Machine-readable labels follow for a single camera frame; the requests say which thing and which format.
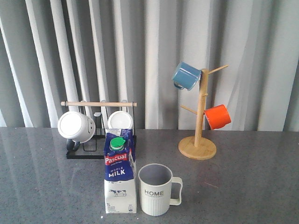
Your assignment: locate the cream HOME mug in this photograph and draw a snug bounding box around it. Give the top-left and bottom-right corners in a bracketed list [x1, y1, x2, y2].
[138, 163, 183, 217]

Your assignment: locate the blue white milk carton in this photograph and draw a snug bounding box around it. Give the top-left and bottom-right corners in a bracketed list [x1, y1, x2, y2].
[103, 128, 137, 214]

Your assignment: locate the white ribbed mug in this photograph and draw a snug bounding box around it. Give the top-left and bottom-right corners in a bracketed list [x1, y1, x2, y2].
[107, 111, 133, 129]

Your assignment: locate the blue enamel mug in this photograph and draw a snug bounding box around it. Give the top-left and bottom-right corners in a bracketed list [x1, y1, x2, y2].
[172, 62, 201, 91]

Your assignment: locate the wooden mug tree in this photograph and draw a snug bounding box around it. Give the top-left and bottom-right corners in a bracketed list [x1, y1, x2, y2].
[178, 65, 228, 160]

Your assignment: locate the orange enamel mug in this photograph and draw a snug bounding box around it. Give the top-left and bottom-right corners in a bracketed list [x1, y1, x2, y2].
[204, 105, 231, 130]

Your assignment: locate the white smiley face mug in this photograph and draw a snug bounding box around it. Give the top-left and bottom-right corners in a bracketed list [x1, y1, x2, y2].
[57, 111, 96, 151]

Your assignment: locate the grey white curtain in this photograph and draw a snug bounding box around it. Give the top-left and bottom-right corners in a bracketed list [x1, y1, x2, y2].
[0, 0, 299, 131]

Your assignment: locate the black wire mug rack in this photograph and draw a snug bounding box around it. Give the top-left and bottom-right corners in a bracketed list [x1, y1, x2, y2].
[61, 101, 137, 159]

